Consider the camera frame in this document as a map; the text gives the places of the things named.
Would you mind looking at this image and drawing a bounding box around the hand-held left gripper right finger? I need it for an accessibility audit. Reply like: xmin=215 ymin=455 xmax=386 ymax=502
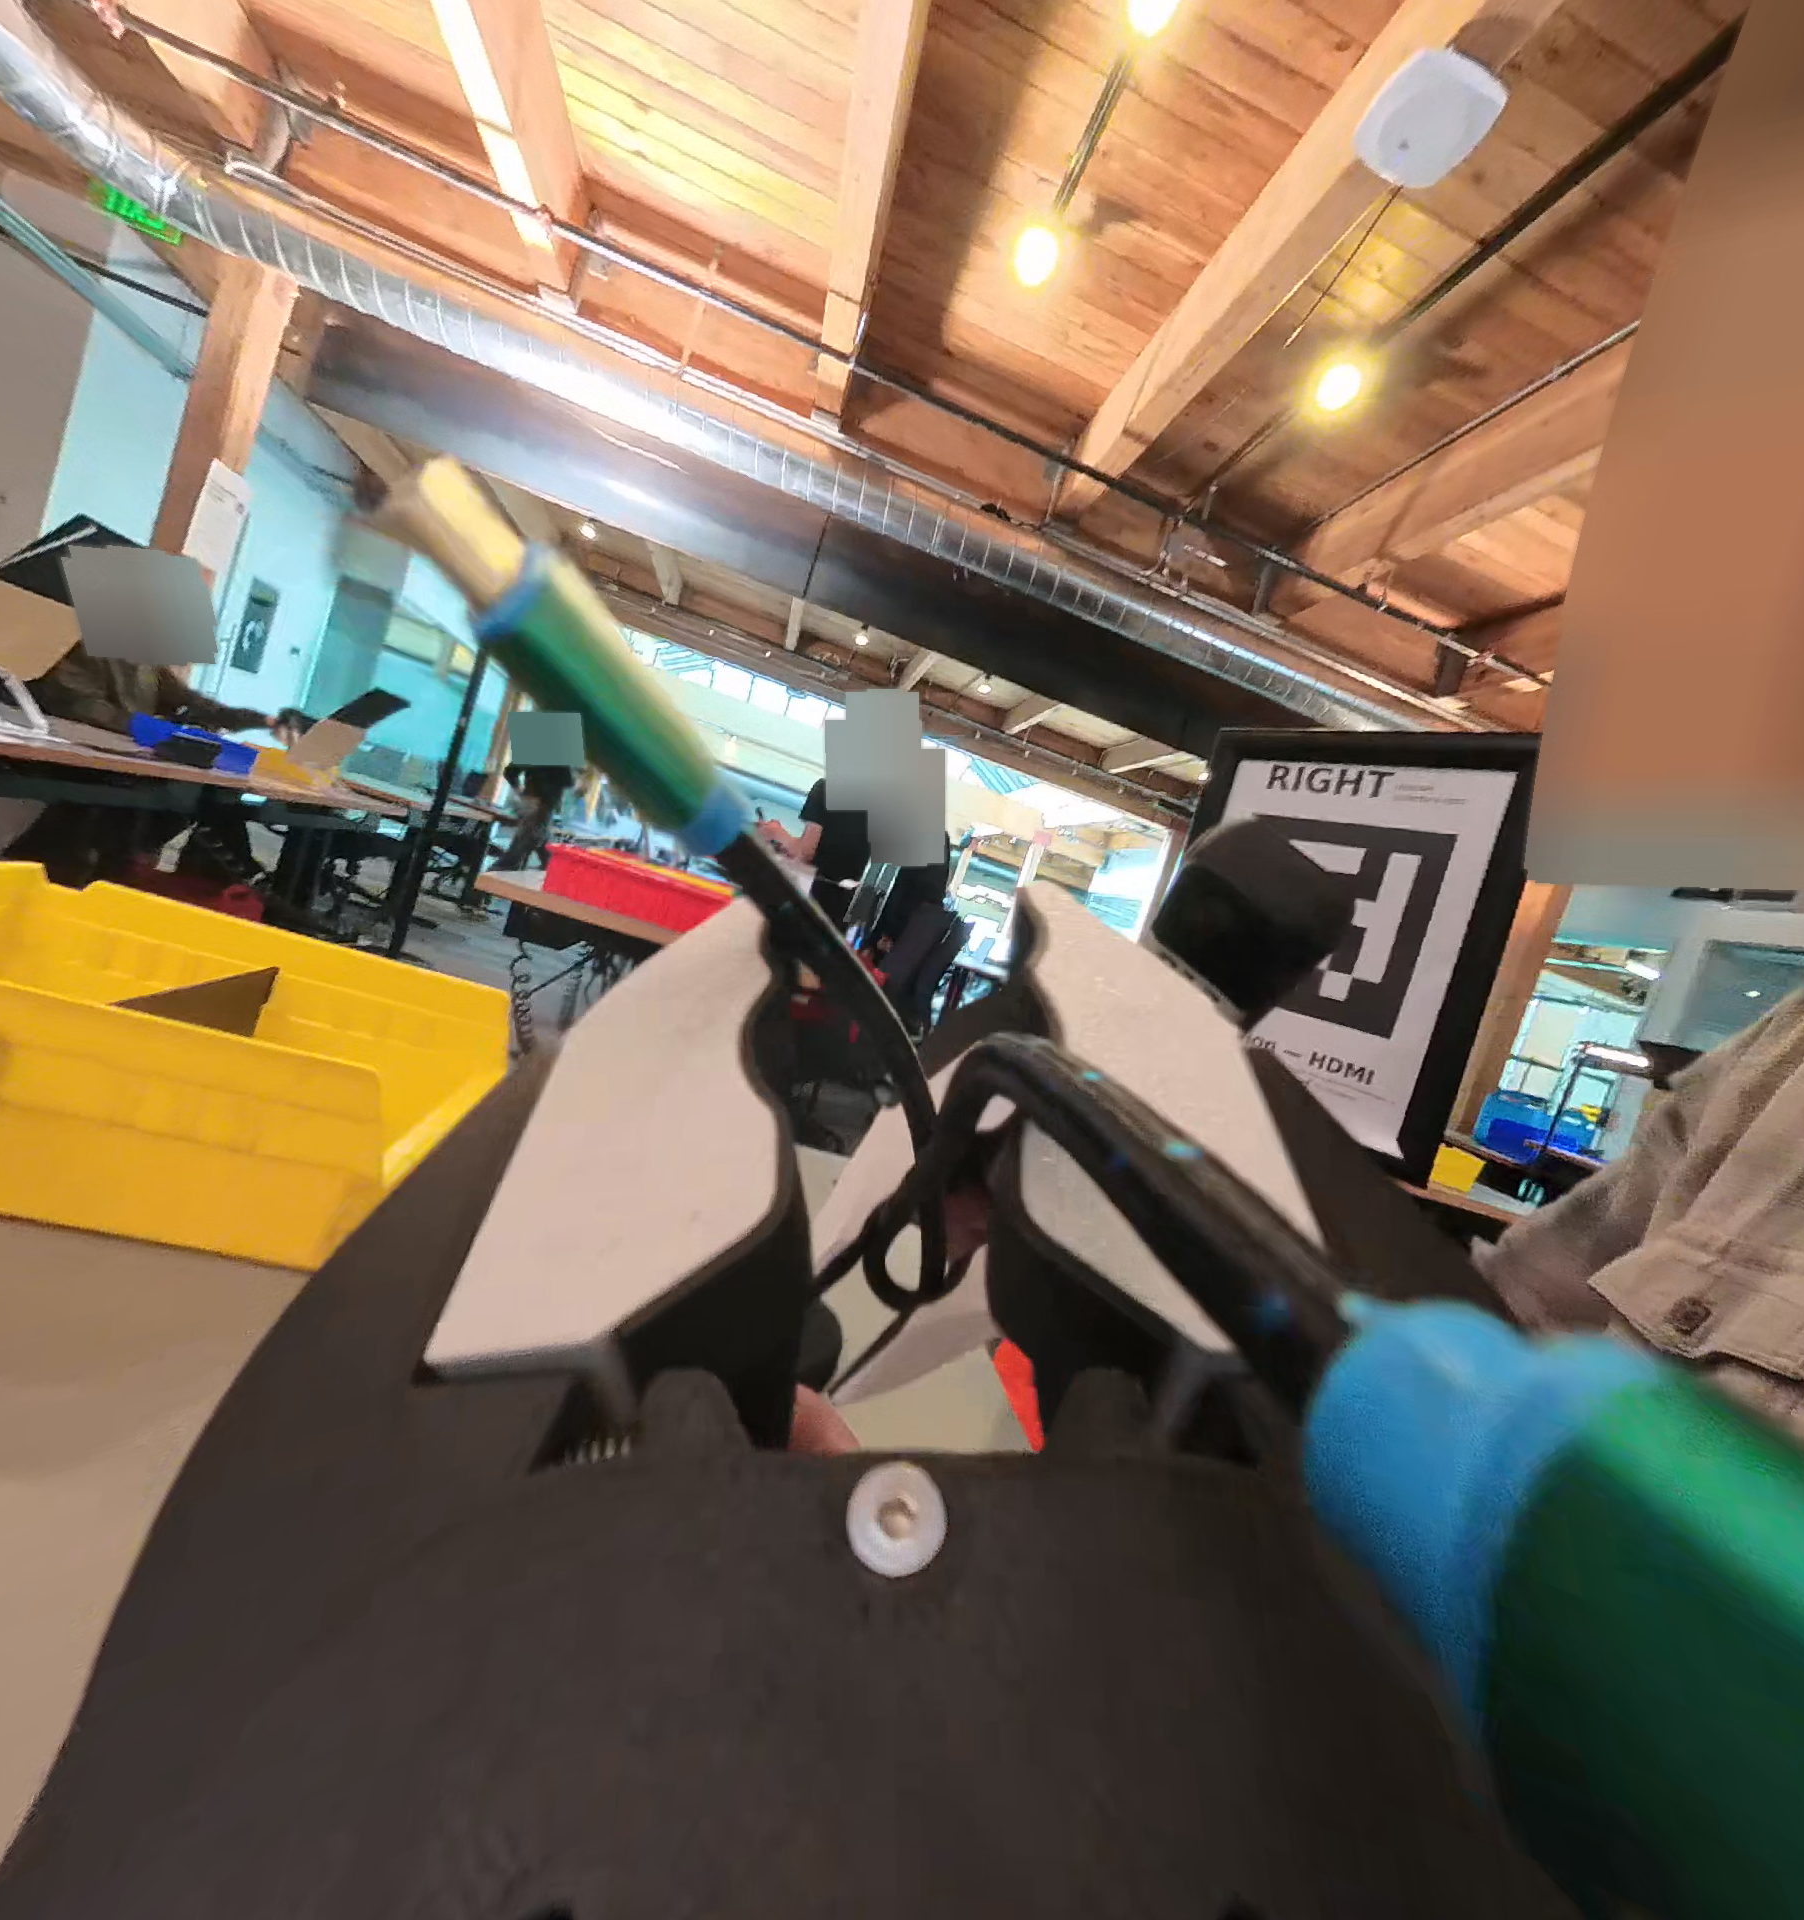
xmin=986 ymin=881 xmax=1343 ymax=1452

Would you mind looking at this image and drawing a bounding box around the long red plastic bin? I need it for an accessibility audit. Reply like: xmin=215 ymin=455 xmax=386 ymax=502
xmin=543 ymin=843 xmax=736 ymax=942

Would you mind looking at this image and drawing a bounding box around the black framed marker sign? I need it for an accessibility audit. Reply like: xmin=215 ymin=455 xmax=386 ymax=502
xmin=1184 ymin=727 xmax=1545 ymax=1190

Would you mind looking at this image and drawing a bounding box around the white ceiling sensor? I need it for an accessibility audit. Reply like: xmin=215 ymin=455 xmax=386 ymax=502
xmin=1353 ymin=46 xmax=1514 ymax=190

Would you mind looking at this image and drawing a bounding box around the white paper notice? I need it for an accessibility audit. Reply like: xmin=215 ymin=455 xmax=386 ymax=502
xmin=186 ymin=458 xmax=254 ymax=570

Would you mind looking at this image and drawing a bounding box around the small blue bin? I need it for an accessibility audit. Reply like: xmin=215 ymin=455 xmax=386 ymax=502
xmin=128 ymin=712 xmax=262 ymax=771

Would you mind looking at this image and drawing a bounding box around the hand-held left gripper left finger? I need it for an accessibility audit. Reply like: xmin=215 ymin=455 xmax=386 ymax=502
xmin=423 ymin=898 xmax=816 ymax=1449

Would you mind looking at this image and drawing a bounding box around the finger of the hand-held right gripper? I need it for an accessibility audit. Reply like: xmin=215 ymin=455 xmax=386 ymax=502
xmin=816 ymin=1073 xmax=980 ymax=1292

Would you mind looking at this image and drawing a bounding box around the black braided hdmi cable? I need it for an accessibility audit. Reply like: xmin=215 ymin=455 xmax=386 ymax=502
xmin=365 ymin=453 xmax=1804 ymax=1920

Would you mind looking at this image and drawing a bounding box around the green exit sign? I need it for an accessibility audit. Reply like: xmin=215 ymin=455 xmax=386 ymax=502
xmin=87 ymin=177 xmax=194 ymax=245

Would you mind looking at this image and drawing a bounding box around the long grey desk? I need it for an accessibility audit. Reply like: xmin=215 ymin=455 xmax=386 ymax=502
xmin=0 ymin=712 xmax=412 ymax=962

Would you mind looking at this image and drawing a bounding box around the wooden-edged desk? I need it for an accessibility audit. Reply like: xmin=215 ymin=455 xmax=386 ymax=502
xmin=475 ymin=870 xmax=695 ymax=1023

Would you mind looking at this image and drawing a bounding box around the round silver duct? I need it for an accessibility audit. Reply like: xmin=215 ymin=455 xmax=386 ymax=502
xmin=0 ymin=29 xmax=1460 ymax=737

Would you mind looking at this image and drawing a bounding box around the yellow plastic bin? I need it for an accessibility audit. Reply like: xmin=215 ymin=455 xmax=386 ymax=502
xmin=0 ymin=858 xmax=514 ymax=1269

